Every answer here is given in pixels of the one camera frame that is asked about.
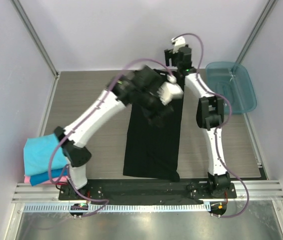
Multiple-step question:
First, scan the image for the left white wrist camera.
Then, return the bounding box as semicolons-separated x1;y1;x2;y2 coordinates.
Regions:
157;74;184;106

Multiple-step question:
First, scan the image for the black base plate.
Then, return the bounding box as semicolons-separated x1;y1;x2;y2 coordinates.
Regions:
58;177;238;206

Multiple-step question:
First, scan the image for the slotted cable duct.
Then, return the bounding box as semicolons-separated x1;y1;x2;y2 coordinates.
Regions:
23;202;211;213

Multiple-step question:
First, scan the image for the frame post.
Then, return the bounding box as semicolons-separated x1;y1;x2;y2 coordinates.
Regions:
235;0;278;64
10;0;59;79

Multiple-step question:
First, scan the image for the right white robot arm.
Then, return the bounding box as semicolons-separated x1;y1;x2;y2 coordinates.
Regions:
164;44;231;198

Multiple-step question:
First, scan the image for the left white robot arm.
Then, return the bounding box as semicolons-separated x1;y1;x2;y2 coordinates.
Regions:
53;65;183;200

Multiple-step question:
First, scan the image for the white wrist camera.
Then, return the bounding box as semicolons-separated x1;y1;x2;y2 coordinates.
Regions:
157;74;184;106
171;36;186;54

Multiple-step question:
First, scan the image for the pink folded shirt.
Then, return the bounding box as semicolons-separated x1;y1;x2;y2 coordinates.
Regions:
24;176;67;186

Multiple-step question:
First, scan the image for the left frame post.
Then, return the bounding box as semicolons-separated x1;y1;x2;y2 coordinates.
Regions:
10;0;59;79

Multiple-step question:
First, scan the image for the light blue folded shirt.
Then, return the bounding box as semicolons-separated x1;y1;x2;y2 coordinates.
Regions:
23;134;59;177

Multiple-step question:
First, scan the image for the black t shirt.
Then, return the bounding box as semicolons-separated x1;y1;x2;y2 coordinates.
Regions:
122;67;185;183

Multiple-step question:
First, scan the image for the teal plastic bin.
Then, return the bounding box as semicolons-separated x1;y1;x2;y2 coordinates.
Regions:
205;61;257;115

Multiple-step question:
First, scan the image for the aluminium extrusion rail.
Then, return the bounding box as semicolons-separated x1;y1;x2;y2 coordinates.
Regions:
11;180;283;203

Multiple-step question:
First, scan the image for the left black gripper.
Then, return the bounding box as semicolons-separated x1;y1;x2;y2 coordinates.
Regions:
136;87;173;128

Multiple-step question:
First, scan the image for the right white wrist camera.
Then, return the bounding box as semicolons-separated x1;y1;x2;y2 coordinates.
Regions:
171;36;186;54

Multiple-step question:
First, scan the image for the dark blue folded shirt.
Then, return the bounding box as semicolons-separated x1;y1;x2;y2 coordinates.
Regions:
25;168;67;186

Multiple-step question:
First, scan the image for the right frame post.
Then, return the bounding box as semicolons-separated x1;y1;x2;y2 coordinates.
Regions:
235;0;278;64

